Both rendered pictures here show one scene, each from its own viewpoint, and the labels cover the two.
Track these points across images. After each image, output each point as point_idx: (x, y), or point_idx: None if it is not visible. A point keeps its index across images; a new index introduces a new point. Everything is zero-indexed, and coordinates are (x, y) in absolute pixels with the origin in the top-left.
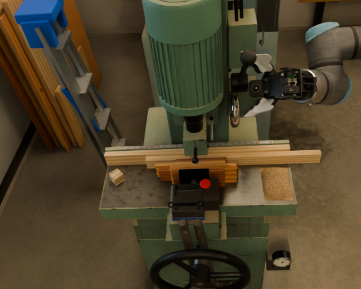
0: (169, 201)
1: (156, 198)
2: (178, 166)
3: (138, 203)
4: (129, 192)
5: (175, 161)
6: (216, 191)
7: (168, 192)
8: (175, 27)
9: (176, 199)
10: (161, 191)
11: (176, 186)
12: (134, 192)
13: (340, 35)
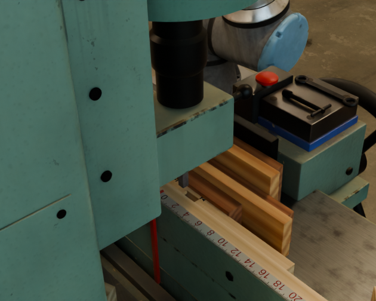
0: (312, 198)
1: (333, 220)
2: (256, 165)
3: None
4: None
5: (243, 195)
6: (259, 71)
7: (300, 212)
8: None
9: (332, 105)
10: (308, 223)
11: (310, 117)
12: (367, 261)
13: None
